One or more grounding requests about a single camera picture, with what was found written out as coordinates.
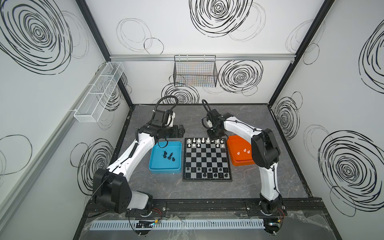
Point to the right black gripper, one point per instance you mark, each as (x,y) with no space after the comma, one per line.
(216,132)

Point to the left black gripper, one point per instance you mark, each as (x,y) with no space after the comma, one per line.
(180,131)

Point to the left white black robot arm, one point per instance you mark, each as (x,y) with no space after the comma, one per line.
(111,188)

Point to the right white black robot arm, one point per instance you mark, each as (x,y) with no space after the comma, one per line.
(265,153)

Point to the black white chess board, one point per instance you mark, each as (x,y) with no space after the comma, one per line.
(206,162)

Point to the teal plastic tray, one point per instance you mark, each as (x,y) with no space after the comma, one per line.
(159,165)

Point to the orange plastic tray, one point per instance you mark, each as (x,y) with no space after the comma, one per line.
(236,144)

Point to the white pawn in orange tray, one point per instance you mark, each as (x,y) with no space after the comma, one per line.
(244,151)

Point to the black wire basket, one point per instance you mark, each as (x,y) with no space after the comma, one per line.
(195,71)

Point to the clear wire wall shelf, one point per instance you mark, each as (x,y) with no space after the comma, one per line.
(95,101)

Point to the black mounting rail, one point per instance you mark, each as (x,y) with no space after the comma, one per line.
(249,207)

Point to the white slotted cable duct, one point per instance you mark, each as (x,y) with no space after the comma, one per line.
(212,224)

